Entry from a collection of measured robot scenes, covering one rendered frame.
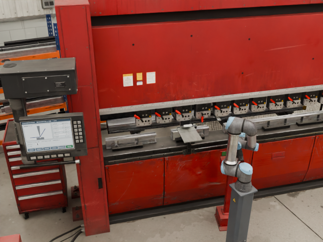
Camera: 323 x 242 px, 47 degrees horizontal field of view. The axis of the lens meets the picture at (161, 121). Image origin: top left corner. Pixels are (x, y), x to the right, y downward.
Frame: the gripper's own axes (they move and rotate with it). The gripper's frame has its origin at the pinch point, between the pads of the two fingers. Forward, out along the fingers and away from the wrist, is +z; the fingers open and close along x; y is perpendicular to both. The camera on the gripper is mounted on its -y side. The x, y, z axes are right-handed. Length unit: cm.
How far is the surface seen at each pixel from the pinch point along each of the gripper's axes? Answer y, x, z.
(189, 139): 9, 47, -24
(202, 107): 35, 31, -44
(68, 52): 2, 147, -119
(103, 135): 186, 142, 90
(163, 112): 29, 70, -44
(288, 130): 36, -64, -10
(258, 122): 44, -33, -18
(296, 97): 50, -71, -42
